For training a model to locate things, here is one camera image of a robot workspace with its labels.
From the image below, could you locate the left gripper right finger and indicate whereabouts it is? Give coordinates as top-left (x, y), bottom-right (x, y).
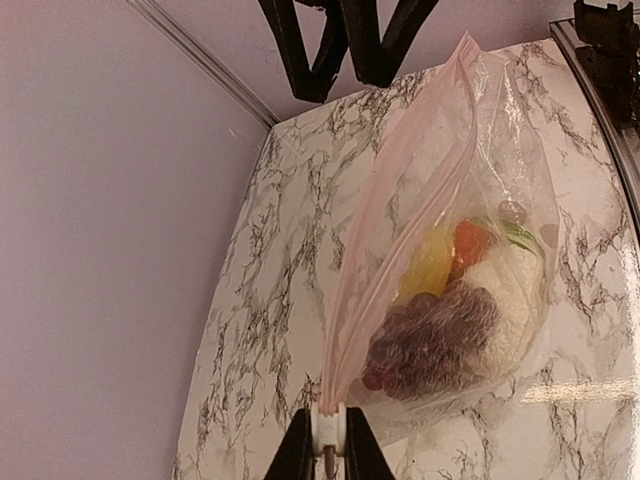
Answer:
top-left (345, 407), bottom-right (395, 480)

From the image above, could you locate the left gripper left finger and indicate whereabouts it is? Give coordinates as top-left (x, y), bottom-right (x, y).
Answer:
top-left (264, 409), bottom-right (314, 480)

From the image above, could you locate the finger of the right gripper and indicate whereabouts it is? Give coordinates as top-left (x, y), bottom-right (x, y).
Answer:
top-left (257, 0), bottom-right (346, 103)
top-left (344, 0), bottom-right (435, 86)

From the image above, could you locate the white bag slider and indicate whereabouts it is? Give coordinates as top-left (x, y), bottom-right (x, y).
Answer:
top-left (310, 402), bottom-right (347, 457)

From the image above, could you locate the purple fake grape bunch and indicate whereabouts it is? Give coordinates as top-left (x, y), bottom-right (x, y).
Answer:
top-left (361, 280), bottom-right (500, 401)

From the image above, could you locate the clear zip top bag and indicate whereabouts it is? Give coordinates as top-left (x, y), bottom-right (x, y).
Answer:
top-left (319, 36), bottom-right (558, 420)

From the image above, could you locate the orange fake tomato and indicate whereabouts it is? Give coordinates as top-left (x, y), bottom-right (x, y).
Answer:
top-left (450, 219), bottom-right (497, 279)

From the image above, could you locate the white fake cauliflower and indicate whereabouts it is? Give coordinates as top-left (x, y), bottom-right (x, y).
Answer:
top-left (463, 244), bottom-right (544, 378)

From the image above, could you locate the right aluminium frame post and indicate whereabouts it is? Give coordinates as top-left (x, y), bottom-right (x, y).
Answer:
top-left (127, 0), bottom-right (280, 130)

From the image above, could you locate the front aluminium frame rail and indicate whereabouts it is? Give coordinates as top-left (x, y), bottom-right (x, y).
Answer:
top-left (549, 19), bottom-right (639, 215)

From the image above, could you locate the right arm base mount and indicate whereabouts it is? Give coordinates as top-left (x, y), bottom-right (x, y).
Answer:
top-left (574, 1), bottom-right (639, 126)

